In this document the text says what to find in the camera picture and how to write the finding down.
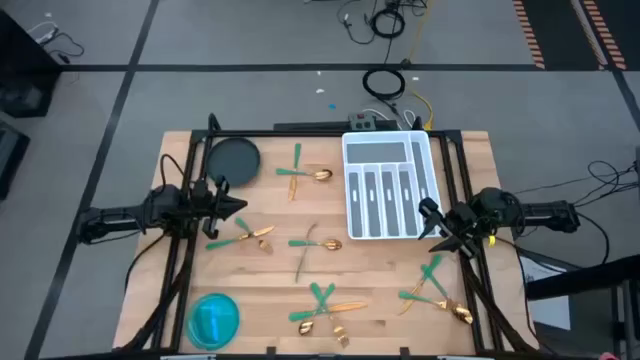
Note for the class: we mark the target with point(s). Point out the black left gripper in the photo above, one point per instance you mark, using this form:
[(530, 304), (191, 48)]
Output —
[(210, 202)]

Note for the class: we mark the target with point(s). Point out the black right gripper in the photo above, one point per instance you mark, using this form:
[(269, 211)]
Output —
[(462, 222)]

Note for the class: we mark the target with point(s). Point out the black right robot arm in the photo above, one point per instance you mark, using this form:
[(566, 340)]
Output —
[(545, 216)]

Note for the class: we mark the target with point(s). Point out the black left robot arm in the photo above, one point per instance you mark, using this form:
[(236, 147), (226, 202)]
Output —
[(120, 220)]

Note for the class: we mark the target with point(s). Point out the dark grey round plate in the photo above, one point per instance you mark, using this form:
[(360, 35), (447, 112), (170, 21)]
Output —
[(235, 160)]

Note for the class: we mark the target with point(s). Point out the white cutlery tray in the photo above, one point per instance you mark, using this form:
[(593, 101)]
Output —
[(375, 152)]

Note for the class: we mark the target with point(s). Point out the teal translucent round plate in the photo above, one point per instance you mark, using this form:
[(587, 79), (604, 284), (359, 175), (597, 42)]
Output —
[(212, 322)]

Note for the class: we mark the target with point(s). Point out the white paper sheet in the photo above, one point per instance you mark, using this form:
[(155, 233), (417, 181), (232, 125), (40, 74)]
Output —
[(550, 310)]

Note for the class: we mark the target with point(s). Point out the grey power strip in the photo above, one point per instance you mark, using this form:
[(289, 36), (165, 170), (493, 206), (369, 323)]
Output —
[(362, 120)]

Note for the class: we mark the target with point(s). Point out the pink round object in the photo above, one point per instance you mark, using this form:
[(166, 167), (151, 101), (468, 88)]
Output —
[(607, 356)]

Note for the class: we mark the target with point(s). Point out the black box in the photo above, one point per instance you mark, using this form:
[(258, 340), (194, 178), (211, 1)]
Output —
[(10, 160)]

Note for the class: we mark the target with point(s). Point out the black cabinet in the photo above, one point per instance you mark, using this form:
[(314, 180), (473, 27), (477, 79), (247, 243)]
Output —
[(20, 75)]

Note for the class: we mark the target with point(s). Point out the white power strip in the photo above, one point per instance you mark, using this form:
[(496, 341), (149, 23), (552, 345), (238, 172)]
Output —
[(47, 34)]

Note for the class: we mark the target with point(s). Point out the silver metal bracket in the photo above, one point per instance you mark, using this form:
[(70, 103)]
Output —
[(187, 357)]

